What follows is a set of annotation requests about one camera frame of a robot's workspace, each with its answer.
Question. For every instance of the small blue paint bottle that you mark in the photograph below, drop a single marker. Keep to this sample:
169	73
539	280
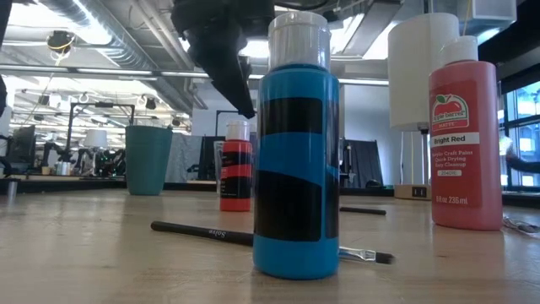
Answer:
295	160

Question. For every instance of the person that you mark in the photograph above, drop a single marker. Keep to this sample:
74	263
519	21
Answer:
521	162

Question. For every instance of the dark grey fabric panel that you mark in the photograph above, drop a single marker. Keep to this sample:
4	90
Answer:
367	162

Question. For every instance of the small red paint bottle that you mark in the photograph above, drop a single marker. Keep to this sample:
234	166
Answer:
236	173

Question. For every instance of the silver ventilation duct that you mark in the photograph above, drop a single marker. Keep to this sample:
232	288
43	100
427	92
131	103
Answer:
118	38

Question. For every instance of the light grey fabric panel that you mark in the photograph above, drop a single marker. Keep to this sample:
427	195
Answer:
183	158

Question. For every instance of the teal green plastic cup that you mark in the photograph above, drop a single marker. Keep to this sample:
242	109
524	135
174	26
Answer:
147	160

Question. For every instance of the black computer monitor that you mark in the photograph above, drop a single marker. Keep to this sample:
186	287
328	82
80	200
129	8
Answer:
23	145

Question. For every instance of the white shade wooden base lamp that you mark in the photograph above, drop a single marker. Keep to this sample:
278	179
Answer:
411	76

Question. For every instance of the pink bottle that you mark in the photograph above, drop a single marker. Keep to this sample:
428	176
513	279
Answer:
466	169

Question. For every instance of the small white shade lamp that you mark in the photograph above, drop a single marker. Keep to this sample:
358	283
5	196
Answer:
95	138

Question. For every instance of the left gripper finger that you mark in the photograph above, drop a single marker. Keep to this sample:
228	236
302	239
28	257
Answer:
228	72

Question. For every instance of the black background rig frame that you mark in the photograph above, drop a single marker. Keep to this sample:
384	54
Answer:
103	104
228	112

